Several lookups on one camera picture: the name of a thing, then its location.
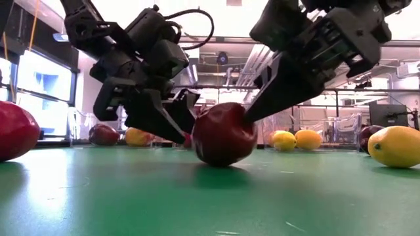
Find bright window dark frame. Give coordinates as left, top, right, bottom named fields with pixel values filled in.
left=0, top=49, right=74, bottom=138

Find white air conditioner unit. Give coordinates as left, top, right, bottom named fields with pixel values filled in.
left=396, top=62, right=420, bottom=79

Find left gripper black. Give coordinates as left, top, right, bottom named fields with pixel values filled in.
left=90, top=50, right=200, bottom=144

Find round black ceiling device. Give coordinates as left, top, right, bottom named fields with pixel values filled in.
left=216, top=51, right=230, bottom=66

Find black pipe rack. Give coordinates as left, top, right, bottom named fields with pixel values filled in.
left=173, top=83, right=420, bottom=118

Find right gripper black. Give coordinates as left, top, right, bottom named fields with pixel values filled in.
left=245, top=6, right=393, bottom=124

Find orange-yellow lemon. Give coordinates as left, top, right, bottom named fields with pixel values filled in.
left=294, top=128, right=323, bottom=151

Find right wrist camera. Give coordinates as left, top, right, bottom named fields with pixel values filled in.
left=249, top=0, right=312, bottom=52

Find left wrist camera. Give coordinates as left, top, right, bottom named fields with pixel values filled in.
left=149, top=39, right=190, bottom=80

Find white ceiling ducts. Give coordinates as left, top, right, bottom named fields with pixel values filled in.
left=236, top=44, right=276, bottom=88

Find yellow lemon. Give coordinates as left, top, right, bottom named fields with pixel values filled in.
left=270, top=130, right=297, bottom=152
left=367, top=125, right=420, bottom=168

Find red and yellow apple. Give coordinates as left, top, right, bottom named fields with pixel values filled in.
left=124, top=127, right=155, bottom=148

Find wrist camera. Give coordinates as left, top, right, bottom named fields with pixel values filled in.
left=249, top=0, right=312, bottom=52
left=149, top=39, right=190, bottom=80

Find green table mat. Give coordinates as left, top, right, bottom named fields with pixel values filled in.
left=0, top=146, right=420, bottom=236

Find black room monitor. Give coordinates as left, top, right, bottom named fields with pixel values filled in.
left=369, top=104, right=410, bottom=128

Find dented dark red apple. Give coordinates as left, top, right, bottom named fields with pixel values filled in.
left=192, top=102, right=259, bottom=168

